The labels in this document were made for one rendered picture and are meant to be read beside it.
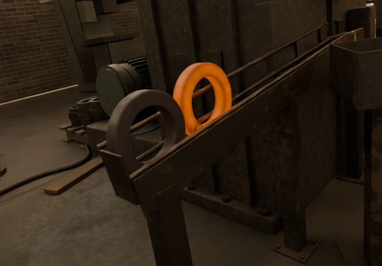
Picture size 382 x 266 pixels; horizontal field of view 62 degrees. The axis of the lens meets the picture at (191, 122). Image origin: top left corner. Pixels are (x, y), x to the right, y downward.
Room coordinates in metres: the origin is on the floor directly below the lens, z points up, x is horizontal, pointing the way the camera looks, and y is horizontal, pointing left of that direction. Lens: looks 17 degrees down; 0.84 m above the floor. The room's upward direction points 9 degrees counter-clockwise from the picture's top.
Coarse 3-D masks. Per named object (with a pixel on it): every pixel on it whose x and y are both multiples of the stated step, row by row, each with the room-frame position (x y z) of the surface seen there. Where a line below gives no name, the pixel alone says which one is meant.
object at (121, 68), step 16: (112, 64) 2.08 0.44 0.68; (128, 64) 2.11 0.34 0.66; (144, 64) 2.11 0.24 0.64; (96, 80) 2.14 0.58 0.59; (112, 80) 2.00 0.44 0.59; (128, 80) 1.96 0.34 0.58; (144, 80) 2.04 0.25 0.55; (112, 96) 2.03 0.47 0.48; (112, 112) 2.06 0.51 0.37; (144, 112) 2.13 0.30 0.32; (96, 128) 2.19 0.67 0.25; (96, 144) 2.22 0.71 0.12; (144, 144) 1.77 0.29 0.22; (144, 160) 1.80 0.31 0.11
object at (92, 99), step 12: (96, 96) 3.01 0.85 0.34; (72, 108) 2.77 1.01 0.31; (84, 108) 2.56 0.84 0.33; (96, 108) 2.37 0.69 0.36; (72, 120) 2.74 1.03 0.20; (84, 120) 2.55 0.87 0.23; (96, 120) 2.40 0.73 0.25; (72, 132) 2.75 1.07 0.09; (84, 132) 2.53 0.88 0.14; (84, 144) 2.57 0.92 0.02
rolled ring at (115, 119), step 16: (128, 96) 0.61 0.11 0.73; (144, 96) 0.61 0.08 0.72; (160, 96) 0.64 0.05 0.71; (128, 112) 0.58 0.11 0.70; (160, 112) 0.67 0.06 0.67; (176, 112) 0.66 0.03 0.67; (112, 128) 0.57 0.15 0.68; (128, 128) 0.57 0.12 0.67; (176, 128) 0.66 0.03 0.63; (112, 144) 0.56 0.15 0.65; (128, 144) 0.57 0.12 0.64; (128, 160) 0.56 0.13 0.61
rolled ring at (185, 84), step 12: (192, 72) 0.71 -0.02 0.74; (204, 72) 0.74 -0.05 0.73; (216, 72) 0.77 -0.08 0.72; (180, 84) 0.70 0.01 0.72; (192, 84) 0.71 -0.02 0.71; (216, 84) 0.79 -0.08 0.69; (228, 84) 0.80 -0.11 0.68; (180, 96) 0.69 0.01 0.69; (216, 96) 0.80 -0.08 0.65; (228, 96) 0.79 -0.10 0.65; (216, 108) 0.79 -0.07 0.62; (228, 108) 0.79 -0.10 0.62; (192, 120) 0.70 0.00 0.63; (192, 132) 0.69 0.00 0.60
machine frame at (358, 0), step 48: (144, 0) 1.50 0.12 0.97; (192, 0) 1.33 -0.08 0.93; (240, 0) 1.16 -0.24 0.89; (288, 0) 1.18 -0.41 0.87; (336, 0) 1.47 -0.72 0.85; (192, 48) 1.32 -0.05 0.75; (240, 48) 1.18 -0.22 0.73; (288, 48) 1.16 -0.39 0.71; (336, 96) 1.45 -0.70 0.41; (240, 144) 1.18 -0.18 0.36; (336, 144) 1.44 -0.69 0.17; (192, 192) 1.38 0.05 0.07; (240, 192) 1.24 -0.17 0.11
